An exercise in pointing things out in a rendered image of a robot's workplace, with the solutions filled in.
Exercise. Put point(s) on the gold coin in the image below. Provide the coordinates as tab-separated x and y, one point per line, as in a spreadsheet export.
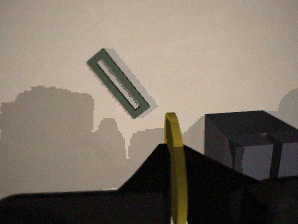
173	139

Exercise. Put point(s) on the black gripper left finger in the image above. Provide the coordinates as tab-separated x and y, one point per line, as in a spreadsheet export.
145	198

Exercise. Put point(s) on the dark green rectangular holder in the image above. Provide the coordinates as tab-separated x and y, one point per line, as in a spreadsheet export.
113	88

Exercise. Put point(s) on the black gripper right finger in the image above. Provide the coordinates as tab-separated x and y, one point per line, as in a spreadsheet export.
217	194

